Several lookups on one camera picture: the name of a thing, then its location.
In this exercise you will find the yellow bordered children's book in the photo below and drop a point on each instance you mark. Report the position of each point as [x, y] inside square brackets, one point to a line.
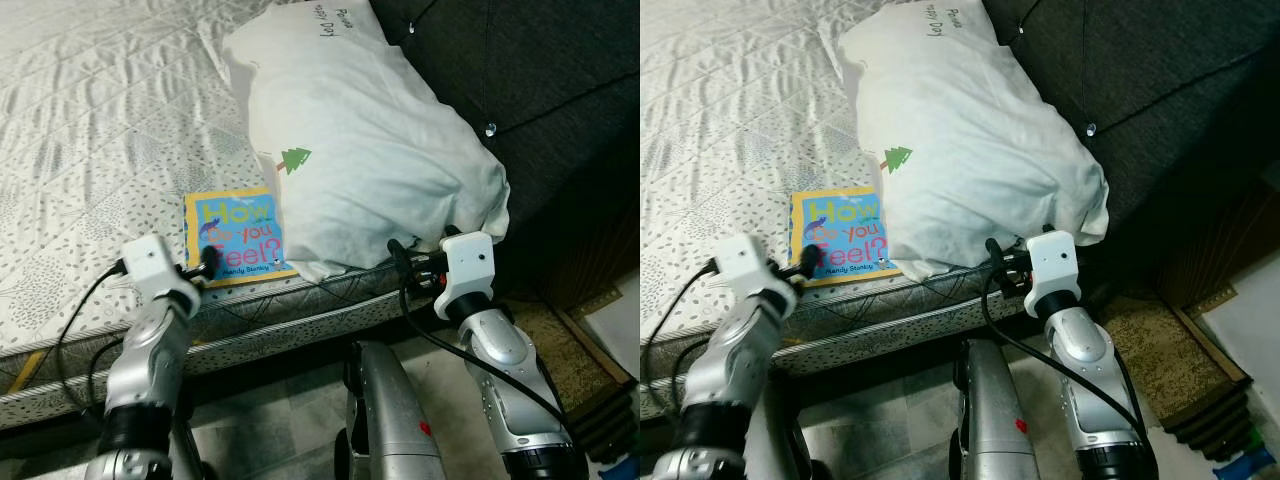
[235, 215]
[845, 215]

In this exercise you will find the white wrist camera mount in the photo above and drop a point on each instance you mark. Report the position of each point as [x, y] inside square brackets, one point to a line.
[150, 262]
[745, 262]
[1055, 265]
[470, 265]

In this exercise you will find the white panel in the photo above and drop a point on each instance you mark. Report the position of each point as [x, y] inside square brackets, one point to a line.
[1250, 320]
[620, 320]

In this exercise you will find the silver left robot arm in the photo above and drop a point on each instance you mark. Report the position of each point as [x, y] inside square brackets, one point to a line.
[150, 370]
[730, 370]

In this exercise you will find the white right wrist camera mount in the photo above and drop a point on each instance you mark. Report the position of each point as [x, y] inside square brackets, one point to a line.
[470, 265]
[1055, 265]

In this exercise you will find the brown woven mat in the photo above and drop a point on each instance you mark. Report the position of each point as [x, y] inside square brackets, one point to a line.
[545, 350]
[1140, 340]

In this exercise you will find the robot right leg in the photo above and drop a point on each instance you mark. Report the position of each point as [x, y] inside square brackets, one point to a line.
[395, 420]
[1000, 420]

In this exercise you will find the blue plastic item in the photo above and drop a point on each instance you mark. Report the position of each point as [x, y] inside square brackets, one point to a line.
[1240, 466]

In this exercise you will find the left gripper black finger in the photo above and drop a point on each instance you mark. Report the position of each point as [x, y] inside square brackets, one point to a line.
[808, 262]
[212, 262]

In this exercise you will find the black tufted headboard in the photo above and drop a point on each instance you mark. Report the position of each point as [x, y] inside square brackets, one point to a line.
[560, 100]
[1190, 100]

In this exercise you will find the robot leg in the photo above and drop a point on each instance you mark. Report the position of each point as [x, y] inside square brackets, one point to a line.
[190, 450]
[1000, 420]
[395, 420]
[770, 440]

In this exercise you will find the robot left leg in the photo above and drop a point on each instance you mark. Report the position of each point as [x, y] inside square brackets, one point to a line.
[190, 450]
[770, 440]

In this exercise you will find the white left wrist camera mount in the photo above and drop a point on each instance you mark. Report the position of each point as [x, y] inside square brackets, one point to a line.
[745, 262]
[150, 262]

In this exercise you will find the white pillow green tree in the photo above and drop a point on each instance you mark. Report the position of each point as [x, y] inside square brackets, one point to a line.
[980, 150]
[370, 150]

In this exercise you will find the quilted white mattress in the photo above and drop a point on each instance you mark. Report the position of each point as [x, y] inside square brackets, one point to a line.
[720, 120]
[100, 120]

